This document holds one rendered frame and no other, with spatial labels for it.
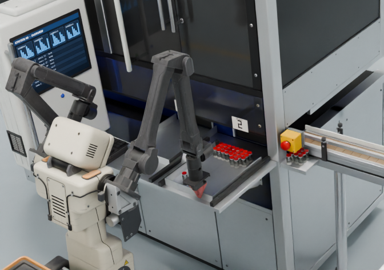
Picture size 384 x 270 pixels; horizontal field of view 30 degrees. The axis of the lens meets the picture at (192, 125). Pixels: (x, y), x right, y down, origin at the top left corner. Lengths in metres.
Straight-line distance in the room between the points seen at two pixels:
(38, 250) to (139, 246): 0.61
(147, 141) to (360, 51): 1.38
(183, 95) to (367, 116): 1.39
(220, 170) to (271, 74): 0.49
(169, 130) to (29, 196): 1.65
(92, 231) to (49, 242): 1.68
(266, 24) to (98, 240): 1.05
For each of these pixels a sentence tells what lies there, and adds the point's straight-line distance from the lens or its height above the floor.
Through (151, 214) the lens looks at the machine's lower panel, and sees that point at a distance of 3.97.
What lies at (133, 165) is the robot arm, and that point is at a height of 1.25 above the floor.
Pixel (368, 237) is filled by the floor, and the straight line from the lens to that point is 4.11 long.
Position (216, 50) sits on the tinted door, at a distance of 3.06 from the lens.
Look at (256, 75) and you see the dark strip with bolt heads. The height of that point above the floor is 1.28.
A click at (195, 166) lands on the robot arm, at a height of 1.06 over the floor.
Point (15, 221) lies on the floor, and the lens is 4.67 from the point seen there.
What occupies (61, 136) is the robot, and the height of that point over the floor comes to 1.35.
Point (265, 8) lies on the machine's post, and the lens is 2.80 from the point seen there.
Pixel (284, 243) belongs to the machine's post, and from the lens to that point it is 3.38.
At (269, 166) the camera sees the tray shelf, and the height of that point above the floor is 0.88.
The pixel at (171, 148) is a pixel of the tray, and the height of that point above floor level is 0.88.
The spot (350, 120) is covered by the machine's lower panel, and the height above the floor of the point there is 0.77.
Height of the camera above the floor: 2.57
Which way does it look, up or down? 29 degrees down
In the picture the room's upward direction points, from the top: 8 degrees counter-clockwise
